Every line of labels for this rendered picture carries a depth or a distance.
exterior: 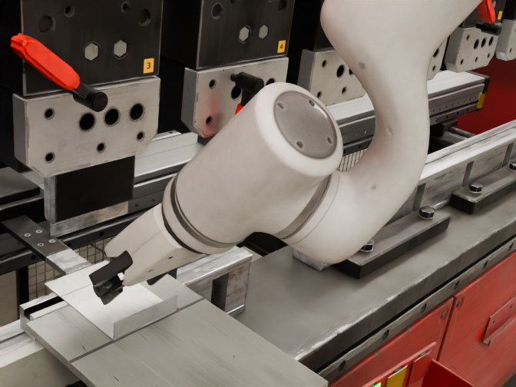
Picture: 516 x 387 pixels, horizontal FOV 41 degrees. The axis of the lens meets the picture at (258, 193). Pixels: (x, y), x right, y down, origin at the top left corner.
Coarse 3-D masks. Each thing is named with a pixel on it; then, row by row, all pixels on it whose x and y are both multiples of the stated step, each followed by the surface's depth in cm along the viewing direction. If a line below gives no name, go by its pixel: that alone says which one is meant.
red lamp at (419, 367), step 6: (426, 354) 103; (420, 360) 102; (426, 360) 104; (414, 366) 101; (420, 366) 103; (426, 366) 105; (414, 372) 102; (420, 372) 104; (414, 378) 103; (408, 384) 103
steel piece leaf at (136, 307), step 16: (128, 288) 79; (144, 288) 80; (80, 304) 75; (96, 304) 76; (112, 304) 76; (128, 304) 76; (144, 304) 77; (160, 304) 74; (176, 304) 76; (96, 320) 73; (112, 320) 74; (128, 320) 71; (144, 320) 73; (112, 336) 71
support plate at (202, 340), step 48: (48, 336) 70; (96, 336) 71; (144, 336) 72; (192, 336) 73; (240, 336) 74; (96, 384) 65; (144, 384) 66; (192, 384) 66; (240, 384) 67; (288, 384) 68
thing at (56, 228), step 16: (128, 160) 75; (64, 176) 69; (80, 176) 71; (96, 176) 72; (112, 176) 74; (128, 176) 76; (48, 192) 70; (64, 192) 70; (80, 192) 72; (96, 192) 73; (112, 192) 75; (128, 192) 77; (48, 208) 71; (64, 208) 71; (80, 208) 72; (96, 208) 74; (112, 208) 77; (64, 224) 73; (80, 224) 74
